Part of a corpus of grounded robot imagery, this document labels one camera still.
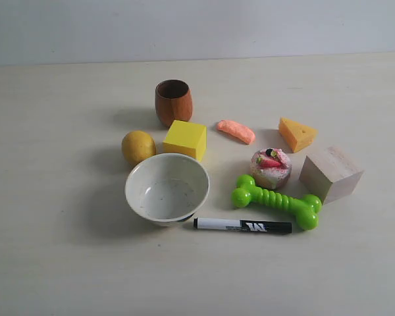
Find black and white marker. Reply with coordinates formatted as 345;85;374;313
194;217;292;235

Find green bone dog toy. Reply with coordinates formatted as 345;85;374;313
231;174;322;230

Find orange toy sausage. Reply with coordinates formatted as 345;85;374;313
217;120;255;145

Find yellow wooden cube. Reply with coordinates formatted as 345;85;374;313
163;120;207;161

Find light wooden block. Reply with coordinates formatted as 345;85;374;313
299;146;364;204

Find yellow lemon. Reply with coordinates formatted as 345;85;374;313
121;130;156;167

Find white ceramic bowl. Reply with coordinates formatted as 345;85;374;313
124;153;210;227

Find brown wooden cup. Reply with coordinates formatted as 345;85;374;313
155;79;193;128

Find orange cheese wedge toy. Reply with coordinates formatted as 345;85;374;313
278;117;318;153

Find pink strawberry cake toy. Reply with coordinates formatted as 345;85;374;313
250;148;292;190

